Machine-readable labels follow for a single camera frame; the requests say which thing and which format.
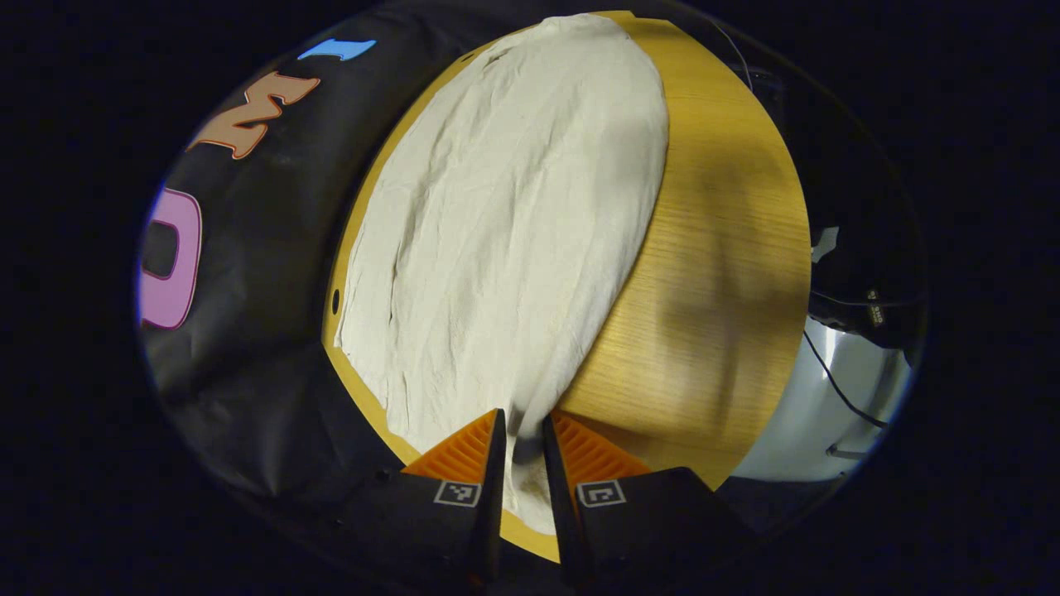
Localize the black floor cable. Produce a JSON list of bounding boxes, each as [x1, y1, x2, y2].
[[802, 329, 890, 430]]

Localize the white jeans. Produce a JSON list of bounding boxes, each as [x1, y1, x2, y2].
[[334, 12, 671, 537]]

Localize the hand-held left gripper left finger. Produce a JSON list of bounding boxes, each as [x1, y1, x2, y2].
[[331, 408, 508, 585]]

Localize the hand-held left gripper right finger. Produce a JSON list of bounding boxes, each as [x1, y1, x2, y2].
[[542, 410, 751, 587]]

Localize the black backdrop cloth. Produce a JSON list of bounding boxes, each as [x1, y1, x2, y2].
[[137, 0, 547, 531]]

